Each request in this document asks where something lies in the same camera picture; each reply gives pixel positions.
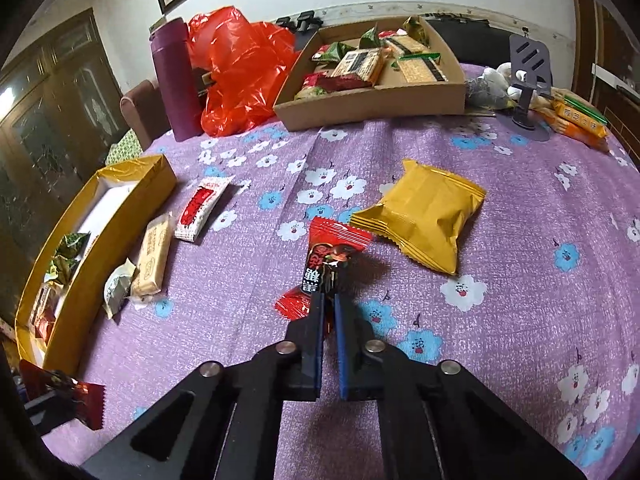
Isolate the brown armchair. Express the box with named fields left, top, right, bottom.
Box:
left=119, top=79, right=170, bottom=151

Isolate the orange snack bars pile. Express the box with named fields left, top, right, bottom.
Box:
left=533, top=87, right=610, bottom=153

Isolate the yellow snack pouch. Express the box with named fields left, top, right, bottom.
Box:
left=349, top=158, right=486, bottom=275

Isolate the white cream candy packet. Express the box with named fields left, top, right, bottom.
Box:
left=103, top=259, right=137, bottom=320

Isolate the white red sachet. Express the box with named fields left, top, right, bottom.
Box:
left=174, top=177, right=233, bottom=243

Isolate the red black candy wrapper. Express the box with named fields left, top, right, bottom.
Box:
left=274, top=217, right=373, bottom=321

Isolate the white crumpled tissue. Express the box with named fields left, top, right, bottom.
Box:
left=465, top=62, right=526, bottom=110

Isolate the black leather sofa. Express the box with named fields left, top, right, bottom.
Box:
left=274, top=11, right=512, bottom=68

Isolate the dark wooden cabinet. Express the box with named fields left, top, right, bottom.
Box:
left=0, top=10, right=128, bottom=323

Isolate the purple thermos bottle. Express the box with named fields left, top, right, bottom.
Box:
left=150, top=18, right=203, bottom=142

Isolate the red plastic bag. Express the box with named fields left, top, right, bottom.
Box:
left=188, top=6, right=297, bottom=138

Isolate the yellow shallow tray box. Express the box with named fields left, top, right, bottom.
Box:
left=14, top=155, right=177, bottom=375

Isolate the tan biscuit packet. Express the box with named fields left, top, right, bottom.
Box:
left=130, top=212, right=175, bottom=298

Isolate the purple floral tablecloth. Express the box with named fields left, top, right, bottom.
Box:
left=46, top=117, right=639, bottom=479

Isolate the black phone stand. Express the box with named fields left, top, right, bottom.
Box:
left=509, top=34, right=552, bottom=142

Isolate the brown cardboard snack box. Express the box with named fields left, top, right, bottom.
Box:
left=273, top=16, right=465, bottom=131

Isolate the dark red snack packet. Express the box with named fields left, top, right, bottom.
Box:
left=20, top=360, right=105, bottom=437

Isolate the green triangular snack packet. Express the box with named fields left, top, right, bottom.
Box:
left=44, top=232, right=90, bottom=285

